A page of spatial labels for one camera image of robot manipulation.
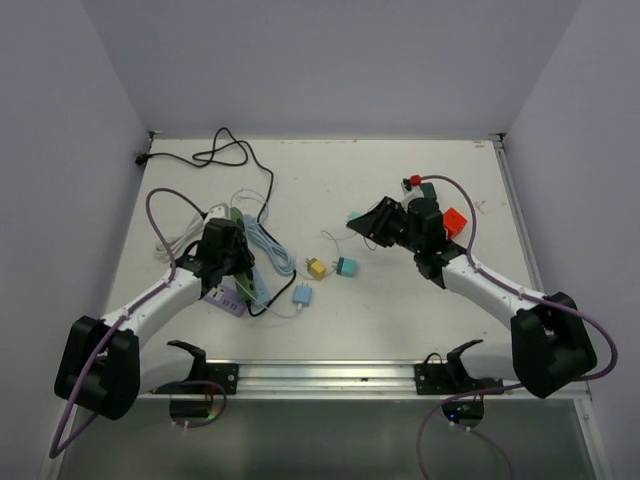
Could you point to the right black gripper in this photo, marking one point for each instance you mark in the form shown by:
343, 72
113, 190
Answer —
373, 224

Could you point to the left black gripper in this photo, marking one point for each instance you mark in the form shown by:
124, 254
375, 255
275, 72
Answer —
245, 259

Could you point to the green power strip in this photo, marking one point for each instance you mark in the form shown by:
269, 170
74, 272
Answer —
244, 260

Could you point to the blue power strip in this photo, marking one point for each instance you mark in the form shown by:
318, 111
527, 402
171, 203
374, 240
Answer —
262, 294

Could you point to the purple power strip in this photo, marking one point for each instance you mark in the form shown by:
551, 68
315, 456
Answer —
226, 299

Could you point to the green plug adapter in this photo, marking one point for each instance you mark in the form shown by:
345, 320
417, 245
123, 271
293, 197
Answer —
346, 267

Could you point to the red cube plug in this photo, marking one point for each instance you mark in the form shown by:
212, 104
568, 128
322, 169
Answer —
454, 223

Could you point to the blue plug adapter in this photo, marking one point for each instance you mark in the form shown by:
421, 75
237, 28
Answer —
302, 296

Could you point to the yellow plug adapter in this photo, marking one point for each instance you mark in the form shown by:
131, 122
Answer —
316, 269

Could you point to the dark green cube plug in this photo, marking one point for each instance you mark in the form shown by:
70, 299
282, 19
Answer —
428, 190

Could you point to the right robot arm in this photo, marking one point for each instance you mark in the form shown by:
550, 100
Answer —
549, 346

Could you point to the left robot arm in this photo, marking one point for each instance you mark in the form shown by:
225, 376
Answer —
123, 333

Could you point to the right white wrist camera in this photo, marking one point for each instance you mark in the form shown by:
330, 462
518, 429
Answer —
411, 184

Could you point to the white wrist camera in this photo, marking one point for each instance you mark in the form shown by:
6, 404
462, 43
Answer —
218, 211
411, 184

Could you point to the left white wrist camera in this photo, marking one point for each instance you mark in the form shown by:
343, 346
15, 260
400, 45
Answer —
218, 211

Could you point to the left black base bracket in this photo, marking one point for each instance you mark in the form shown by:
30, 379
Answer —
226, 375

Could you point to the black base bracket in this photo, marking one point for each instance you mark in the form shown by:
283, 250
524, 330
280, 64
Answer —
226, 375
434, 376

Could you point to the black wall plug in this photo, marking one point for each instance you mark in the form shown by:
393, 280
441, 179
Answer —
141, 159

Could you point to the aluminium mounting rail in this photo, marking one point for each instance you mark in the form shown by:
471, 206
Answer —
320, 377

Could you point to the right black base bracket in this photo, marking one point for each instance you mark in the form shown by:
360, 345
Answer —
434, 376

